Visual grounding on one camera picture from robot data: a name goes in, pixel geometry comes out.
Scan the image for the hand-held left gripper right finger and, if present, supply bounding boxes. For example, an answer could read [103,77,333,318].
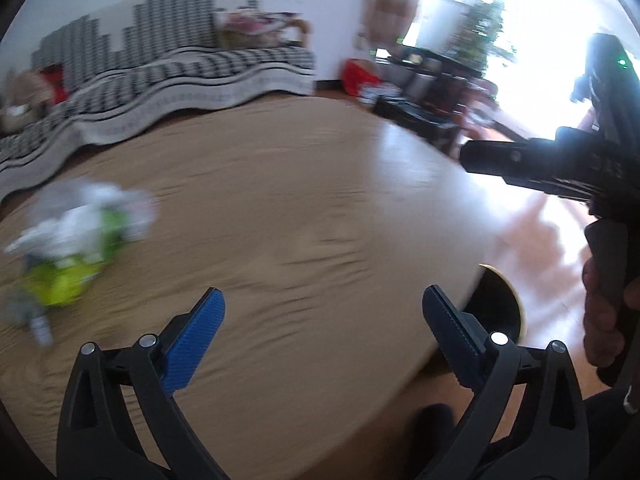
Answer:
[421,285,587,480]

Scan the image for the red plastic bag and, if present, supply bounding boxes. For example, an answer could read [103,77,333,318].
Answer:
[341,58,384,98]

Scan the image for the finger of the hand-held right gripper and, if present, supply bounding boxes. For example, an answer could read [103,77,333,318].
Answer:
[459,137,558,193]

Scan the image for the small grey crumpled wrapper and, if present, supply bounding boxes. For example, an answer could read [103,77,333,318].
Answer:
[0,290,54,348]

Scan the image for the brown patterned curtain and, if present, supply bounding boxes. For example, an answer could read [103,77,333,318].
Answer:
[366,0,422,52]

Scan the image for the sofa with checked cover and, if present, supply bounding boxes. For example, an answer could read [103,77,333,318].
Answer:
[0,0,317,201]

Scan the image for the dark low table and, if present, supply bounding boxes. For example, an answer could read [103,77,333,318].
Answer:
[374,94,467,157]

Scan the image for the green snack packet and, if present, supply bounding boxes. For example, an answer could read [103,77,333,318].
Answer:
[22,210,128,308]

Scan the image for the red cushion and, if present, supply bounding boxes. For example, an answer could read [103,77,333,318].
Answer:
[39,64,69,104]

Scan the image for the floral bag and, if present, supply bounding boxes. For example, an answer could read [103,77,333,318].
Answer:
[216,9,309,52]

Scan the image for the black bin with yellow rim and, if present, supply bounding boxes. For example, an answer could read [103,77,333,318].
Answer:
[462,264,524,347]

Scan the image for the green potted plant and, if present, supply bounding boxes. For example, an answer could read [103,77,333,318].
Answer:
[450,0,519,77]

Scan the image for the white plastic wrapper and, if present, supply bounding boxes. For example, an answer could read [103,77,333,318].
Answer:
[5,179,158,261]

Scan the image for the person's right hand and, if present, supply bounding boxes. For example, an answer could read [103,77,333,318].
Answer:
[581,259,634,377]

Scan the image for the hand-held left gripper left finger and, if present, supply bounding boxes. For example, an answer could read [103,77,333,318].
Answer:
[56,287,228,480]

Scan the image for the brown soft bag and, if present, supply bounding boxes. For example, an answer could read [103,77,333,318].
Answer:
[0,71,54,134]

